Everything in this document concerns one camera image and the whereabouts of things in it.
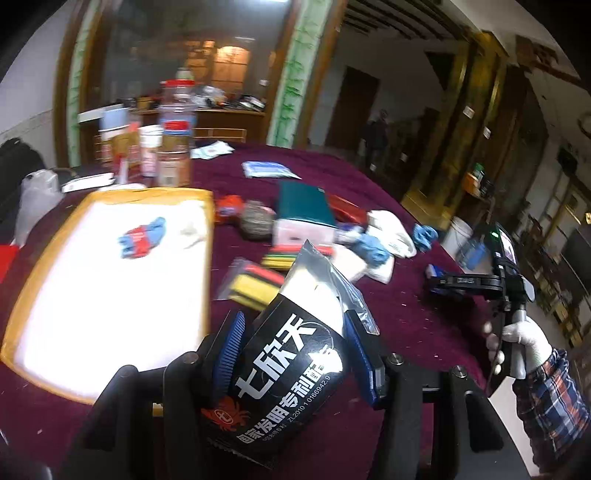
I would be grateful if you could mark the steel wool ball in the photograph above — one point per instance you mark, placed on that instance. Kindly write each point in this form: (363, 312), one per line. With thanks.
(256, 220)

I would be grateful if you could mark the wooden sideboard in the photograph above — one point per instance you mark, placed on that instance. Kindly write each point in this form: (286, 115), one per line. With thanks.
(221, 122)

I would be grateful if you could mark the blue face mask packet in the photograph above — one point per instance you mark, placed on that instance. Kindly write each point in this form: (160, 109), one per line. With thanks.
(270, 170)

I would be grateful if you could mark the white bucket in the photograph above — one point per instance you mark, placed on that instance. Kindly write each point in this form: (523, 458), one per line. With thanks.
(457, 237)

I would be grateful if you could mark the yellow-rimmed white tray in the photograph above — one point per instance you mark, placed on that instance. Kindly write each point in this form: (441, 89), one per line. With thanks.
(115, 300)

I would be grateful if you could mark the red and blue glove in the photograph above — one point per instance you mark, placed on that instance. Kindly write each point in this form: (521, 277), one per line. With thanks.
(138, 240)

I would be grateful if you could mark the red packet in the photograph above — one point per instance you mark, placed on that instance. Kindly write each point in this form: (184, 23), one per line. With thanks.
(346, 210)

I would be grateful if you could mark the clear jar with red lid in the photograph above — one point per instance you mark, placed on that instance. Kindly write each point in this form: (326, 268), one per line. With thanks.
(175, 138)

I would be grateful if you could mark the clear plastic bag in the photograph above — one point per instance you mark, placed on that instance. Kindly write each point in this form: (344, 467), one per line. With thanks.
(37, 198)

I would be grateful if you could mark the red orange scrubber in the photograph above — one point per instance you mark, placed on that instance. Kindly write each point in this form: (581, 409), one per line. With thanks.
(229, 208)

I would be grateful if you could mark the red bag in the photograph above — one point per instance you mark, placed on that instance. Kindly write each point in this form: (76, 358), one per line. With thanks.
(7, 258)

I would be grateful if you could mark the maroon tablecloth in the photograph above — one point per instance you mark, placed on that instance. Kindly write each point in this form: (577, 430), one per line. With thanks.
(415, 314)

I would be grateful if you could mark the black bag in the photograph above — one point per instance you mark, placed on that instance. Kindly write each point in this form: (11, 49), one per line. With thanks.
(14, 166)

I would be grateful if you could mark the black packet with white print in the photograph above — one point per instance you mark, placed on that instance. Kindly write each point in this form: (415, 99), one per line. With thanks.
(286, 369)

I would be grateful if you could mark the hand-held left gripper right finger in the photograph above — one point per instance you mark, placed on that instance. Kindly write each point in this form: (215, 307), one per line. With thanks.
(360, 361)

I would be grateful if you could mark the white power strip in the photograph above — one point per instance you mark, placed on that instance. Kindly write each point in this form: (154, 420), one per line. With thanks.
(87, 182)

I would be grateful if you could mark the teal and white box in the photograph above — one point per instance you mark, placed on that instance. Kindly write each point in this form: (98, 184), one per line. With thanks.
(302, 205)

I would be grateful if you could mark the person's right hand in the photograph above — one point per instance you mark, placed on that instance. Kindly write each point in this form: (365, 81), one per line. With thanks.
(531, 342)

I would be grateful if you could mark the white cup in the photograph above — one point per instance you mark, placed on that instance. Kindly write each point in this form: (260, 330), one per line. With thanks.
(150, 150)

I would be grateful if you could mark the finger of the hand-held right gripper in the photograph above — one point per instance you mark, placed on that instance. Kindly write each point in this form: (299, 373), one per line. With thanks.
(457, 282)

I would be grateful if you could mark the gilded wooden cabinet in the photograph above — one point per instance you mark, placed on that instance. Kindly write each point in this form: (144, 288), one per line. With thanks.
(466, 138)

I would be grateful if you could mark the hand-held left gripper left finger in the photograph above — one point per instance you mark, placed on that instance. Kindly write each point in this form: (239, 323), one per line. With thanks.
(233, 345)

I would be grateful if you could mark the person's right forearm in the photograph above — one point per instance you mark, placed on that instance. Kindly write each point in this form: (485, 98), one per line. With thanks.
(554, 406)

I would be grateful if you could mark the pale blue white tub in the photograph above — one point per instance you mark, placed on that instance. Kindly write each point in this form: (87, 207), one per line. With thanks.
(113, 118)

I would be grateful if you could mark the white towel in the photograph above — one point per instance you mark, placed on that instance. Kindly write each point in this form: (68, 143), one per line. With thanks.
(367, 270)

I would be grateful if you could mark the striped sponge pack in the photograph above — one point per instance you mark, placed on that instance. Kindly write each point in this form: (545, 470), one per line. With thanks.
(251, 286)
(284, 258)

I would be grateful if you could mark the white gloves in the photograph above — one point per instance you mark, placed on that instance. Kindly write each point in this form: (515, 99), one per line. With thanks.
(392, 233)

